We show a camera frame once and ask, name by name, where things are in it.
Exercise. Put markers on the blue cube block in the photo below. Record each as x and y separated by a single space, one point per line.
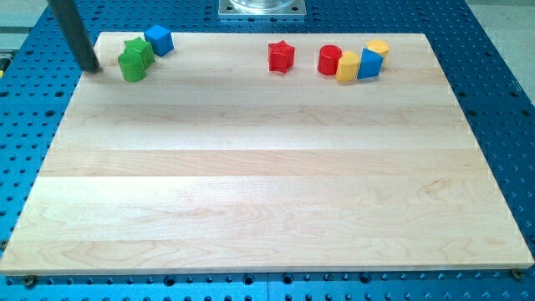
160 39

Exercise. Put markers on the blue triangular block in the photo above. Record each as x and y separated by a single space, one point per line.
370 65

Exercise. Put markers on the red star block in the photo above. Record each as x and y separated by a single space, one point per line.
280 57

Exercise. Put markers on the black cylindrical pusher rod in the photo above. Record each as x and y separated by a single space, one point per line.
75 34

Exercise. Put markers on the light wooden board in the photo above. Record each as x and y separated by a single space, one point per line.
214 164

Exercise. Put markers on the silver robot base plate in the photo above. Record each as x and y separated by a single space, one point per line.
261 8

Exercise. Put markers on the yellow half-round block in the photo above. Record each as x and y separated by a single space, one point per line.
348 66

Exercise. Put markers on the green star block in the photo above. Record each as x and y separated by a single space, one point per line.
143 48

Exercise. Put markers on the red cylinder block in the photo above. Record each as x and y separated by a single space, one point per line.
328 59

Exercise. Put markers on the green cylinder block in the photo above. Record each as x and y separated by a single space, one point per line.
132 66

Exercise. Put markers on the yellow hexagon block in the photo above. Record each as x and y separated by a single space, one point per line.
379 46

